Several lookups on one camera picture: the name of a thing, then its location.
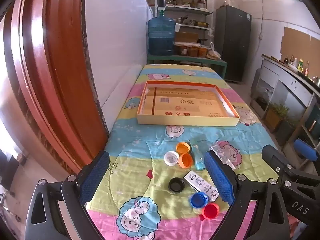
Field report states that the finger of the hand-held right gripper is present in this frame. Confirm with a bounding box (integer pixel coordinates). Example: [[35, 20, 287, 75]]
[[262, 144, 300, 188], [294, 139, 320, 167]]

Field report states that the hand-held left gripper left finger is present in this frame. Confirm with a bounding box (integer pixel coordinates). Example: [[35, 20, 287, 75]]
[[25, 151, 110, 240]]

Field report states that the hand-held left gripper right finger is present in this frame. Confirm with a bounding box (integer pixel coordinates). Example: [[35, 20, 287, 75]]
[[204, 151, 292, 240]]

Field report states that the white printed lighter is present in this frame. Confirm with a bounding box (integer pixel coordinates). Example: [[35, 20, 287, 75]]
[[184, 170, 220, 202]]

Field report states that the translucent blue lighter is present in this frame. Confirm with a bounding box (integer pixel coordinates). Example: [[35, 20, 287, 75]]
[[189, 140, 206, 170]]

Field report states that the blue bottle cap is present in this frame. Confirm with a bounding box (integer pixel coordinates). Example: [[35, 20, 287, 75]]
[[190, 192, 208, 208]]

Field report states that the red bottle cap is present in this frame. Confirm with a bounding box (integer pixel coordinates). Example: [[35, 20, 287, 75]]
[[201, 203, 220, 220]]

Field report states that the orange bottle cap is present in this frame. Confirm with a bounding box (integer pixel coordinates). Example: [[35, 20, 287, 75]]
[[176, 142, 191, 155], [178, 153, 193, 168]]

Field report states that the black bottle cap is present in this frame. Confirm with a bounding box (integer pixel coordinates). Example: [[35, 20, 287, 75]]
[[168, 177, 185, 194]]

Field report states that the white bottle cap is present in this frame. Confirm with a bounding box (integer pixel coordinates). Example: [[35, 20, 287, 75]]
[[164, 151, 180, 166]]

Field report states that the shallow orange-rimmed cardboard box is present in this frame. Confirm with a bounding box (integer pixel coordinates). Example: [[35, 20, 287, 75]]
[[137, 80, 240, 127]]

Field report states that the dark green appliance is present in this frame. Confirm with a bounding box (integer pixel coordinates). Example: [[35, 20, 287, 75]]
[[306, 105, 320, 140]]

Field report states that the potted green plant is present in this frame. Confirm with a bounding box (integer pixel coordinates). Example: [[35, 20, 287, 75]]
[[265, 102, 290, 132]]

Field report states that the cartoon printed blanket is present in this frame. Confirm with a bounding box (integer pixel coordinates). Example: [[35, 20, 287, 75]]
[[85, 64, 279, 240]]

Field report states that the grey kitchen counter cabinet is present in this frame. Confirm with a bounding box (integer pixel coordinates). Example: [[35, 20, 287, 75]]
[[250, 54, 320, 155]]

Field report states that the row of condiment bottles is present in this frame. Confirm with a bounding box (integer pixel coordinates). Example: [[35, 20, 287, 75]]
[[284, 54, 311, 77]]

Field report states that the plastic bag of bread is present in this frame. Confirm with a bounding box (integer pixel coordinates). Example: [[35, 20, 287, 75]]
[[207, 42, 222, 60]]

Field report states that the dark grey refrigerator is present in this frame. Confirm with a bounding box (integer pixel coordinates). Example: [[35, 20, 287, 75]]
[[215, 5, 252, 82]]

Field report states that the green low table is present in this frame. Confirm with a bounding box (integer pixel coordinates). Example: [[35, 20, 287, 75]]
[[147, 54, 228, 79]]

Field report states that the brown cardboard box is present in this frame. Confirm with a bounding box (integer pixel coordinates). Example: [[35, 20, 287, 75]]
[[175, 32, 199, 43]]

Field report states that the blue water jug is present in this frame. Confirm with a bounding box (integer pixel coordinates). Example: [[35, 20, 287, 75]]
[[147, 9, 176, 56]]

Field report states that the pale green shelf rack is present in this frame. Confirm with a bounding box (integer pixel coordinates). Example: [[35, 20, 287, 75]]
[[155, 0, 214, 55]]

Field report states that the cardboard wall sheet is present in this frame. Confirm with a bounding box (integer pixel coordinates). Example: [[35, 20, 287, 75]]
[[309, 36, 320, 64], [280, 27, 312, 60]]

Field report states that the red-brown wooden door frame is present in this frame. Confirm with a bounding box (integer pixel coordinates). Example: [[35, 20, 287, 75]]
[[0, 0, 109, 178]]

